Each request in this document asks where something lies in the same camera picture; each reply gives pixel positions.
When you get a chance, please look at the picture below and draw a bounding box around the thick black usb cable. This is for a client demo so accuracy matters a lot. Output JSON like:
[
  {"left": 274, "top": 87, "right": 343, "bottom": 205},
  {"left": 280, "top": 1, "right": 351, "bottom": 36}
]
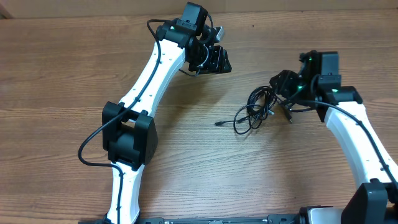
[{"left": 214, "top": 93, "right": 317, "bottom": 127}]

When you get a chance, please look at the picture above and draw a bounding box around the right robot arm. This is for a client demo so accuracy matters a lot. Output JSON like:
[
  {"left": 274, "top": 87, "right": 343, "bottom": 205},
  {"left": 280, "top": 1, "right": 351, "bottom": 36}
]
[{"left": 269, "top": 50, "right": 397, "bottom": 223}]

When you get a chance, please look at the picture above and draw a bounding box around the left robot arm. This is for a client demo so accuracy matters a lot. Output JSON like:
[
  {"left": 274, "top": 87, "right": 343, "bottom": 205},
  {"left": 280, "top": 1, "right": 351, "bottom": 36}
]
[{"left": 102, "top": 2, "right": 232, "bottom": 223}]

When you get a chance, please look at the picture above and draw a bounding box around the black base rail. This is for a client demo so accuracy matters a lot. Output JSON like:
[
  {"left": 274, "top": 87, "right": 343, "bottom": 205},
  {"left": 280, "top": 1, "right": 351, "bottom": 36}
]
[{"left": 77, "top": 205, "right": 355, "bottom": 224}]

